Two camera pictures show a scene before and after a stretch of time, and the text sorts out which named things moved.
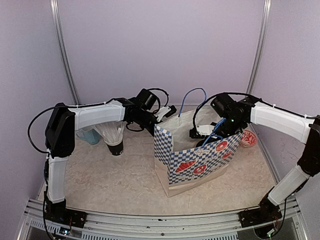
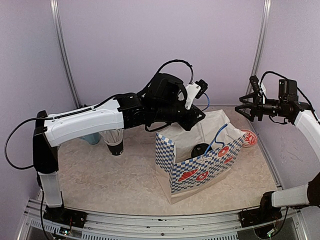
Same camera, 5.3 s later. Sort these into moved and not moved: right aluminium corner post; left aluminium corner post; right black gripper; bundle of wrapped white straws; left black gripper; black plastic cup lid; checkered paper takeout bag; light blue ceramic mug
Moved: black plastic cup lid; right black gripper; checkered paper takeout bag; left black gripper
Not moved: light blue ceramic mug; right aluminium corner post; left aluminium corner post; bundle of wrapped white straws
